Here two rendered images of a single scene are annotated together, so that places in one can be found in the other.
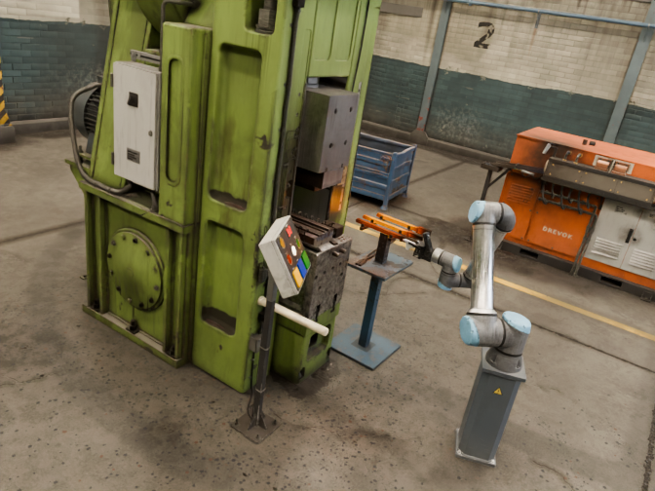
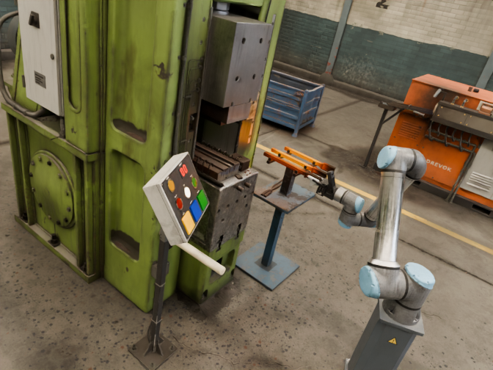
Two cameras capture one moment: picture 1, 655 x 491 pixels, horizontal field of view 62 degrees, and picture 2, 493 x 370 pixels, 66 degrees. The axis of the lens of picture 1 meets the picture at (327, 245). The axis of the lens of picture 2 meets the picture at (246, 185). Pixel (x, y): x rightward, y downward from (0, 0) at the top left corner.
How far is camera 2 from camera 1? 0.97 m
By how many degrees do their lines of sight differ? 5
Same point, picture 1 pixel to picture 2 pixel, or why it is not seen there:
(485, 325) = (387, 280)
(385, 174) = (297, 108)
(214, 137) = (116, 64)
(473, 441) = not seen: outside the picture
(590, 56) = (471, 17)
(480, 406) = (373, 352)
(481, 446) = not seen: outside the picture
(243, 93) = (143, 15)
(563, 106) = (444, 59)
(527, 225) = not seen: hidden behind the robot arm
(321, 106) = (227, 34)
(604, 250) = (478, 183)
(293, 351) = (196, 275)
